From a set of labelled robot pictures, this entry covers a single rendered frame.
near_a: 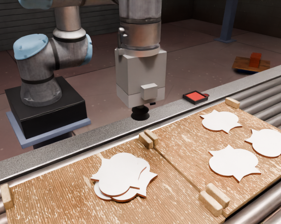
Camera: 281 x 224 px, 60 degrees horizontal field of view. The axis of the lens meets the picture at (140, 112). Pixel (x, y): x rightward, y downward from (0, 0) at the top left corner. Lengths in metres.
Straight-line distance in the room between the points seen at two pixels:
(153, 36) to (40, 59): 0.54
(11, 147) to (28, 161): 1.68
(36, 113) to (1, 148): 1.59
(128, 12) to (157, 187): 0.41
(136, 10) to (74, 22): 0.50
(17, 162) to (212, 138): 0.60
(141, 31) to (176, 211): 0.40
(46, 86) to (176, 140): 0.51
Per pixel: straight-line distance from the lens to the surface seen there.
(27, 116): 0.94
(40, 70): 0.92
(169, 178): 0.66
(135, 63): 0.45
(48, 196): 0.66
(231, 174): 0.69
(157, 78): 0.49
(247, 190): 0.68
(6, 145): 2.52
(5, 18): 5.21
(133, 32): 0.44
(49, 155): 0.80
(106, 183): 0.62
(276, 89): 1.28
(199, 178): 0.67
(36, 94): 0.96
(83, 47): 0.94
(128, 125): 0.87
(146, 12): 0.43
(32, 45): 0.89
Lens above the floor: 1.42
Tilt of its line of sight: 32 degrees down
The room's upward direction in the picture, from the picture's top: straight up
